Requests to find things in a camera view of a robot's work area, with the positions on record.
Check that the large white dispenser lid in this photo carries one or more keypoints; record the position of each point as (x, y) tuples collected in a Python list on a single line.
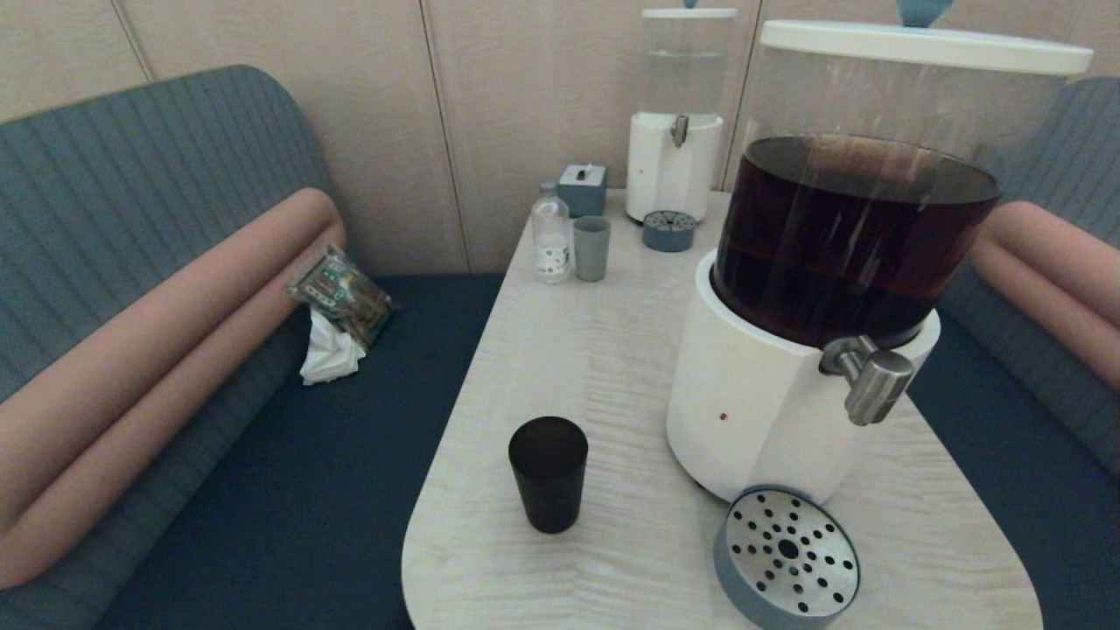
[(919, 48)]

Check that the small white dispenser lid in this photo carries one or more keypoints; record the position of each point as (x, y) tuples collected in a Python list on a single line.
[(691, 13)]

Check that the pink cylindrical bolster cushion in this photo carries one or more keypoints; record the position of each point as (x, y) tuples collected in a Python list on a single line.
[(131, 455), (1067, 241), (1050, 297), (175, 306)]

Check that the clear plastic bottle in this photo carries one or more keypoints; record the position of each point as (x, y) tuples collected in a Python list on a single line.
[(551, 241)]

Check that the black plastic cup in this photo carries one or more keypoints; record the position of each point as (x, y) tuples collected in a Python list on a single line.
[(549, 481)]

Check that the crumpled white tissue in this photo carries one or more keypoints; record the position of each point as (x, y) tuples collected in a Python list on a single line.
[(331, 354)]

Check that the large grey perforated drip tray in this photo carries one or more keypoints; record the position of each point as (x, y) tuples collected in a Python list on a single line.
[(787, 551)]

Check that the grey plastic cup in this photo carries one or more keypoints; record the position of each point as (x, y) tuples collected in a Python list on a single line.
[(591, 249)]

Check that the large silver dispenser tap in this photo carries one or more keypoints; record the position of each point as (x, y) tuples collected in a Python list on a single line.
[(875, 385)]

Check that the small silver dispenser tap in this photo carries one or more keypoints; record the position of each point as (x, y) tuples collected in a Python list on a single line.
[(679, 131)]

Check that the green snack packet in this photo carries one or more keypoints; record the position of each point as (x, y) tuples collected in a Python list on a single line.
[(346, 293)]

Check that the small grey perforated drip tray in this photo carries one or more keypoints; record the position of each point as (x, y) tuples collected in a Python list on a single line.
[(669, 232)]

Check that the small clear water dispenser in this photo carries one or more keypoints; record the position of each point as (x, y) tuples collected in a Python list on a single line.
[(669, 175)]

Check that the grey-blue tissue box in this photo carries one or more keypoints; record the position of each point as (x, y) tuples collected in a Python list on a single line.
[(582, 192)]

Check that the large dark tea dispenser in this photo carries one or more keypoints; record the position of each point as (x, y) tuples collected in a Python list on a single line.
[(752, 394)]

